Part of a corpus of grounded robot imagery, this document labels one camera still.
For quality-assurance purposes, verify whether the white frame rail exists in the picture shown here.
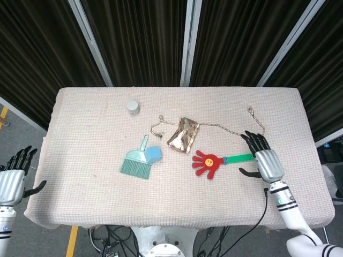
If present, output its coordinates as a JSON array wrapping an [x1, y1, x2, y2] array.
[[315, 132, 343, 148], [0, 96, 48, 132]]

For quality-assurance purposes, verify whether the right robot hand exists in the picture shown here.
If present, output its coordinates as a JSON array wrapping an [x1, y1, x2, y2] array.
[[239, 130, 285, 183]]

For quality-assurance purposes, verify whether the green dustpan brush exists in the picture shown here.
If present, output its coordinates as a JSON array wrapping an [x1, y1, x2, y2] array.
[[120, 134, 152, 180]]

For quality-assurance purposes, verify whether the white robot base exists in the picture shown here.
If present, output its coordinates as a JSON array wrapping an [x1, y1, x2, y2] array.
[[131, 226, 198, 257]]

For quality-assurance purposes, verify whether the black curtain panel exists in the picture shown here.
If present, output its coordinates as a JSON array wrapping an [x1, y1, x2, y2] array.
[[0, 0, 107, 131], [190, 0, 313, 87], [80, 0, 189, 87], [264, 0, 343, 142]]

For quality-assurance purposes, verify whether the gold foil snack bag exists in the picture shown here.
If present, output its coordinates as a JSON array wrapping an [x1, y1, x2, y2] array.
[[166, 116, 201, 155]]

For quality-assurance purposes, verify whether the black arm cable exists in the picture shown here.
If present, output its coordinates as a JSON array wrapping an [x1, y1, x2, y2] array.
[[227, 187, 270, 257]]

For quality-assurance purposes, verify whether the blue foam cube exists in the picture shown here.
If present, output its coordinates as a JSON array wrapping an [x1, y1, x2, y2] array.
[[144, 146, 163, 164]]

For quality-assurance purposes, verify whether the small grey cylinder cap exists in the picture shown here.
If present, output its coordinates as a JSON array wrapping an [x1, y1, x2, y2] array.
[[126, 100, 140, 116]]

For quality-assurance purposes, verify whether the white frame post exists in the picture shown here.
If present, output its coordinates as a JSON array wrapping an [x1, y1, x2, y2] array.
[[180, 0, 202, 87], [256, 0, 320, 87], [66, 0, 113, 87]]

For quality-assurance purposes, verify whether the black floor cable bundle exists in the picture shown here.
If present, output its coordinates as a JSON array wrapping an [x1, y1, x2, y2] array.
[[88, 224, 242, 257]]

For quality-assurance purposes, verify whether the red hand clapper toy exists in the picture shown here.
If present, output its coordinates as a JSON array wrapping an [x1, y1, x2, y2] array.
[[191, 150, 258, 179]]

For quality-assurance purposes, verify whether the braided rope with clasp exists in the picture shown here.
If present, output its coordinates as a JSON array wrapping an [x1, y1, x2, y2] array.
[[150, 107, 266, 141]]

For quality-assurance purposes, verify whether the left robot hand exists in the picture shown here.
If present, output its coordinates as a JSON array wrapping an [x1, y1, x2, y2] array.
[[0, 146, 48, 206]]

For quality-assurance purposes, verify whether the table with beige cloth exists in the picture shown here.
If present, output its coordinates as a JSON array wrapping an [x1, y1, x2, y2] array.
[[23, 86, 335, 231]]

